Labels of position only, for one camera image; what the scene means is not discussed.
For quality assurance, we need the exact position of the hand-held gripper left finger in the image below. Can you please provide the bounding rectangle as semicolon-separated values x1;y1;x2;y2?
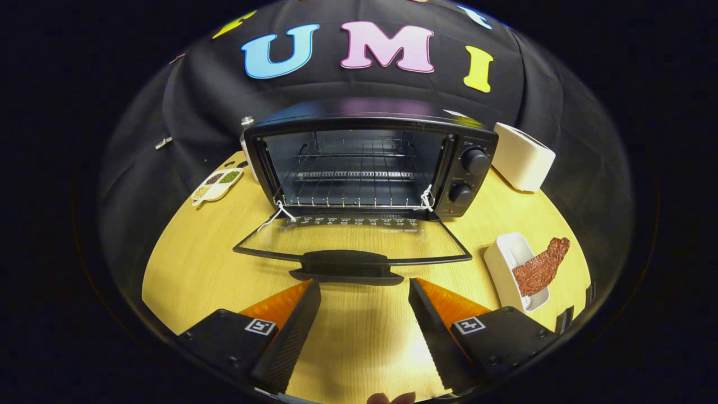
175;279;322;395

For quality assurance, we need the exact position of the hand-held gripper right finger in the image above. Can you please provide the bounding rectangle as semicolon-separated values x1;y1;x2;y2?
408;277;560;395

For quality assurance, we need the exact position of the brown meat piece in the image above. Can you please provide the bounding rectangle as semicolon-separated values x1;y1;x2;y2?
512;237;571;297

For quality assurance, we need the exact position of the black toaster oven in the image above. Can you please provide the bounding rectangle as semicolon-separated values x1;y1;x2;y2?
233;98;500;287

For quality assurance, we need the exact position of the white bread toaster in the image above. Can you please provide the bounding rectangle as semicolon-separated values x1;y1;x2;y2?
491;122;556;193

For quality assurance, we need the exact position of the white ribbed tray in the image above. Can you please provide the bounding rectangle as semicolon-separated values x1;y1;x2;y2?
484;232;551;313

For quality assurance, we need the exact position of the divided white spice dish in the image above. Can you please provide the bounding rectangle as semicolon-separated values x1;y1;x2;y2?
191;167;244;206

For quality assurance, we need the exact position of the small clear bottle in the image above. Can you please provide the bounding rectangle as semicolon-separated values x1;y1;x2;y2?
240;116;261;186

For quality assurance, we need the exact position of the white string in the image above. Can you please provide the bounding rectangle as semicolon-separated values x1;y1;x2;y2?
414;184;435;212
257;200;297;232

